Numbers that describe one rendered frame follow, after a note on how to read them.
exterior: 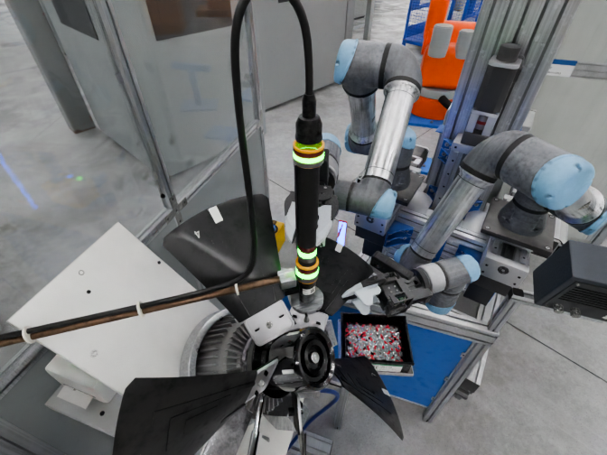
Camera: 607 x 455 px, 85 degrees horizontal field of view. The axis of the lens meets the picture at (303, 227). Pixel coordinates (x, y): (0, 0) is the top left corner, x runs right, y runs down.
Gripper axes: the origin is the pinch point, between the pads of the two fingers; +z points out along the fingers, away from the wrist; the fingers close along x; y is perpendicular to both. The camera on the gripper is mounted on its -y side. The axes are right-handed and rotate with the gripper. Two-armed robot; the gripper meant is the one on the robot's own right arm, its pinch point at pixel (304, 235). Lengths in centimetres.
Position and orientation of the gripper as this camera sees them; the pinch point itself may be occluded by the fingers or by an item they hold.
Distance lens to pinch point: 55.0
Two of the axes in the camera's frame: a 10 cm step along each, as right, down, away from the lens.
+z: -1.5, 6.6, -7.4
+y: -0.1, 7.4, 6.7
